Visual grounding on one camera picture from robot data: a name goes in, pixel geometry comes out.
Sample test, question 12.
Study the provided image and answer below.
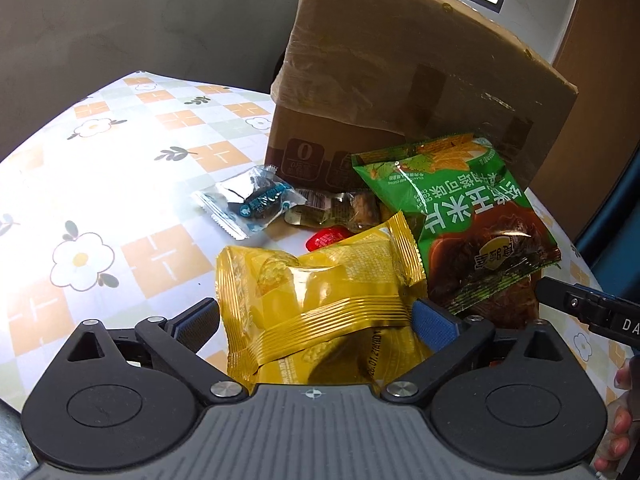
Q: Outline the brown cardboard box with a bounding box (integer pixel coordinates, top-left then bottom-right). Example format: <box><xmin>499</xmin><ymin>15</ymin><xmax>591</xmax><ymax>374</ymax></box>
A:
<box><xmin>264</xmin><ymin>0</ymin><xmax>580</xmax><ymax>196</ymax></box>

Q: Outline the yellow snack packet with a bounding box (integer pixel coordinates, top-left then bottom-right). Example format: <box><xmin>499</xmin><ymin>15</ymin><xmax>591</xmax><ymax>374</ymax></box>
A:
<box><xmin>215</xmin><ymin>211</ymin><xmax>441</xmax><ymax>386</ymax></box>

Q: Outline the clear brown snack packet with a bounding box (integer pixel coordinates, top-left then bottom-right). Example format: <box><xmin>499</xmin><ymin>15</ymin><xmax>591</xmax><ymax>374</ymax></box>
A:
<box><xmin>345</xmin><ymin>190</ymin><xmax>383</xmax><ymax>229</ymax></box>

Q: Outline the red candy wrapper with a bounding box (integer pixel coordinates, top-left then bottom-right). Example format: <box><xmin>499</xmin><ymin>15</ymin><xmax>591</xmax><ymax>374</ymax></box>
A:
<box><xmin>304</xmin><ymin>226</ymin><xmax>349</xmax><ymax>252</ymax></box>

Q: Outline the clear blue-print candy packet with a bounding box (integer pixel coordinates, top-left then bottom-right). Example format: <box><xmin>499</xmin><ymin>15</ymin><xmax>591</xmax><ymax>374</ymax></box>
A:
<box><xmin>191</xmin><ymin>165</ymin><xmax>307</xmax><ymax>240</ymax></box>

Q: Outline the green snack bag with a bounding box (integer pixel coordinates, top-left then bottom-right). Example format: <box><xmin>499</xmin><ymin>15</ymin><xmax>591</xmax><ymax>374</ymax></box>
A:
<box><xmin>350</xmin><ymin>132</ymin><xmax>562</xmax><ymax>328</ymax></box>

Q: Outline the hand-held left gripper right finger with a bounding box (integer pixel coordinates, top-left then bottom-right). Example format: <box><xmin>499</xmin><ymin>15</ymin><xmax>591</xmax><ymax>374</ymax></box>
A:
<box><xmin>381</xmin><ymin>298</ymin><xmax>569</xmax><ymax>404</ymax></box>

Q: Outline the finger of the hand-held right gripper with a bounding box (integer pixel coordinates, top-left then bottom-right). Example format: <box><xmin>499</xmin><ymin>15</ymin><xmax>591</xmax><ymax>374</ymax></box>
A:
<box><xmin>536</xmin><ymin>276</ymin><xmax>601</xmax><ymax>332</ymax></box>

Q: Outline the dark blue panel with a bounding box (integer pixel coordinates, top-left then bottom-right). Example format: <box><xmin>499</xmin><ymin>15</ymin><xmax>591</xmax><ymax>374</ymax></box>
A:
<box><xmin>575</xmin><ymin>160</ymin><xmax>640</xmax><ymax>288</ymax></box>

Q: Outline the person's right hand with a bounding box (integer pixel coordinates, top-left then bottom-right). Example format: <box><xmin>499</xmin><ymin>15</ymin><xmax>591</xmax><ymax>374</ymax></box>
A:
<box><xmin>594</xmin><ymin>360</ymin><xmax>640</xmax><ymax>478</ymax></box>

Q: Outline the clear golden snack packet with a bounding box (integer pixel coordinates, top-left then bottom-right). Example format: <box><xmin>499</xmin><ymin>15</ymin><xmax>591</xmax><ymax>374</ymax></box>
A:
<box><xmin>284</xmin><ymin>187</ymin><xmax>351</xmax><ymax>231</ymax></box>

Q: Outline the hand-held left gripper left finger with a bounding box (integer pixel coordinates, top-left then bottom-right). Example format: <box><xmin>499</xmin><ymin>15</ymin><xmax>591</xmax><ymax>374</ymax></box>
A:
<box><xmin>65</xmin><ymin>298</ymin><xmax>249</xmax><ymax>404</ymax></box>

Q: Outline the wooden panel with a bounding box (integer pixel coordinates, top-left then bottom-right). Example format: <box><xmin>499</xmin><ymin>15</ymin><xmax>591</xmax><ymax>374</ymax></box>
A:
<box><xmin>544</xmin><ymin>0</ymin><xmax>640</xmax><ymax>238</ymax></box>

